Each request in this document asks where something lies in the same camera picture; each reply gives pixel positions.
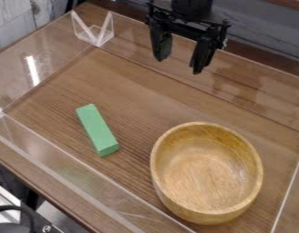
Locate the brown wooden bowl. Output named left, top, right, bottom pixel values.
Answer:
left=150, top=122, right=265, bottom=225

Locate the black metal table frame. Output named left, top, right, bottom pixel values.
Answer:
left=0, top=165, right=90, bottom=233

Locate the green rectangular block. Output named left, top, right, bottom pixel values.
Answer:
left=75, top=104, right=119, bottom=157

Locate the clear acrylic corner bracket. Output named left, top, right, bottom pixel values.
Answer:
left=71, top=11, right=115, bottom=47

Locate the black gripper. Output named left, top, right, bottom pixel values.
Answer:
left=146, top=0, right=231, bottom=75

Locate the clear acrylic tray wall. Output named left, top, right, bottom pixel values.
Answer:
left=0, top=4, right=299, bottom=233

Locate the black cable lower left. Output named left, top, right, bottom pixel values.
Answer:
left=0, top=205, right=36, bottom=233

